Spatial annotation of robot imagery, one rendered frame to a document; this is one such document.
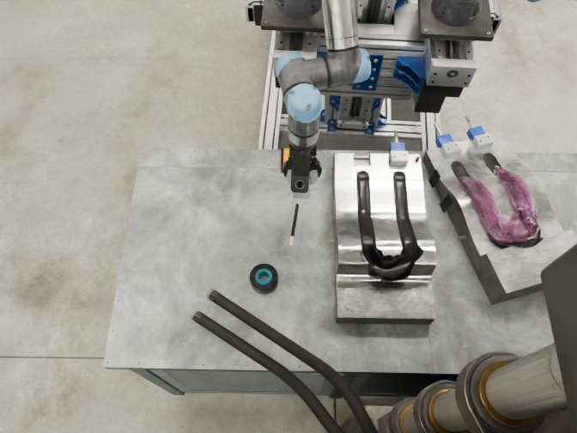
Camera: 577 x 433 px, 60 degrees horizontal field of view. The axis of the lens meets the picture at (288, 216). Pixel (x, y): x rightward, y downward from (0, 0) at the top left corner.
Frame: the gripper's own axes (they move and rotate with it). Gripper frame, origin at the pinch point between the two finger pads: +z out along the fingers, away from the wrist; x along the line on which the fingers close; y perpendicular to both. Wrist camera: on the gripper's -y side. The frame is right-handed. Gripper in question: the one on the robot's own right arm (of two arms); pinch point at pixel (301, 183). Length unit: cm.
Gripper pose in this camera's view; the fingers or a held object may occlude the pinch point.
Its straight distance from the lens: 142.2
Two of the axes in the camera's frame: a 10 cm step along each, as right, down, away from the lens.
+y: 0.2, -9.0, 4.4
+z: 0.1, 4.4, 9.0
